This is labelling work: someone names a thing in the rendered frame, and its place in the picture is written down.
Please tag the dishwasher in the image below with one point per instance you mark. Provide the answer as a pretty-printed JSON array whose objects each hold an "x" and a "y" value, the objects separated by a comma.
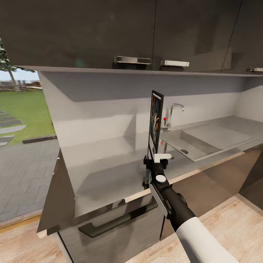
[{"x": 117, "y": 235}]

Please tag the fixed window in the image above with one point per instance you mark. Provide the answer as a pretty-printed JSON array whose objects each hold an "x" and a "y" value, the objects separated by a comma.
[{"x": 29, "y": 145}]

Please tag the drop in sink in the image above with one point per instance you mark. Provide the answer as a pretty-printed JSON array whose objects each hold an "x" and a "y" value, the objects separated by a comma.
[{"x": 202, "y": 141}]

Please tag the cabinet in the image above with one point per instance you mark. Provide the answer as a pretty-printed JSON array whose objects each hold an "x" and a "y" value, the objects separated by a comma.
[
  {"x": 244, "y": 57},
  {"x": 157, "y": 37}
]

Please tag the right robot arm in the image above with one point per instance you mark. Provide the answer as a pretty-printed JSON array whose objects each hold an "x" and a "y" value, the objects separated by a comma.
[{"x": 199, "y": 244}]

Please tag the poster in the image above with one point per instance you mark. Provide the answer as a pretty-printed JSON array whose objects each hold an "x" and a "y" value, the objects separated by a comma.
[{"x": 155, "y": 121}]

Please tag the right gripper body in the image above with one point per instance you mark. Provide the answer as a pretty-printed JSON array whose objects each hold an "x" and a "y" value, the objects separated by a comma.
[{"x": 150, "y": 164}]

